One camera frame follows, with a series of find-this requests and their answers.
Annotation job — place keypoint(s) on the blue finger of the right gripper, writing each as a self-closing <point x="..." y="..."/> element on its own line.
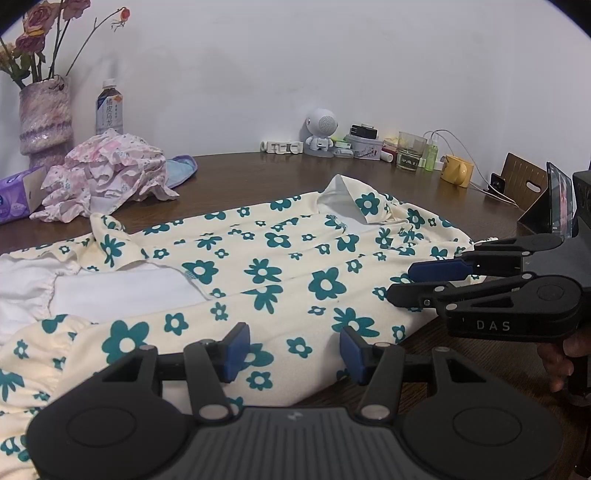
<point x="500" y="258"/>
<point x="523" y="297"/>

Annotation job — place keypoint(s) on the yellow mug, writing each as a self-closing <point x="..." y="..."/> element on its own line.
<point x="457" y="171"/>

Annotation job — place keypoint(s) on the dried pink flowers bouquet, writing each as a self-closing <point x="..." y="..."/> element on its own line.
<point x="32" y="57"/>

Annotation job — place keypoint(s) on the green spray bottle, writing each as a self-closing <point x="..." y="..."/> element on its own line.
<point x="431" y="153"/>

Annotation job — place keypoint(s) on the brown cardboard stand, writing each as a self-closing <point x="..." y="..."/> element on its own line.
<point x="524" y="181"/>

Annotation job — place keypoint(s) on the upright phone screen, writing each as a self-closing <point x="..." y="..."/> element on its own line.
<point x="552" y="212"/>

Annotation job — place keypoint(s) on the white tin box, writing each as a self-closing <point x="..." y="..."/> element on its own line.
<point x="364" y="148"/>

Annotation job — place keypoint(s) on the black charger block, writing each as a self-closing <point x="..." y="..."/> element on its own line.
<point x="364" y="131"/>

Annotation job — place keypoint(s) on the pink floral crumpled garment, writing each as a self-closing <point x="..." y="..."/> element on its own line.
<point x="101" y="174"/>

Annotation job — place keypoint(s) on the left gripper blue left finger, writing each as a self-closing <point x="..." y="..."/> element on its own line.
<point x="208" y="364"/>

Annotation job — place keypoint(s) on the light blue cloth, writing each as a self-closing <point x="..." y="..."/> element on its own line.
<point x="179" y="169"/>

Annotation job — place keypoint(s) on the clear glass cup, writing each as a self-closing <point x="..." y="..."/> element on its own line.
<point x="410" y="150"/>

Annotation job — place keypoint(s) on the cream green floral garment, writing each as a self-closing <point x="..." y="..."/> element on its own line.
<point x="296" y="270"/>

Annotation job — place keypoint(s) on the person's right hand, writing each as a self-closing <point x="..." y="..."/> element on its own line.
<point x="556" y="360"/>

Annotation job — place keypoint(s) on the purple knitted vase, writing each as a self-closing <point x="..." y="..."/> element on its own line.
<point x="46" y="131"/>

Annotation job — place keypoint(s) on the purple tissue box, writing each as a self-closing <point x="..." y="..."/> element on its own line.
<point x="21" y="194"/>

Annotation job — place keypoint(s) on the plastic drink bottle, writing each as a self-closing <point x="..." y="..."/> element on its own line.
<point x="109" y="109"/>

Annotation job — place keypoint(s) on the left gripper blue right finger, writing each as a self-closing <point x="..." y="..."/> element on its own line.
<point x="379" y="368"/>

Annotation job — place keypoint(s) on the white power strip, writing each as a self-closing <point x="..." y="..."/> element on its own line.
<point x="282" y="148"/>

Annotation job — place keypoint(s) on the white robot figurine speaker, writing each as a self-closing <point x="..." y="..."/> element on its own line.
<point x="321" y="124"/>

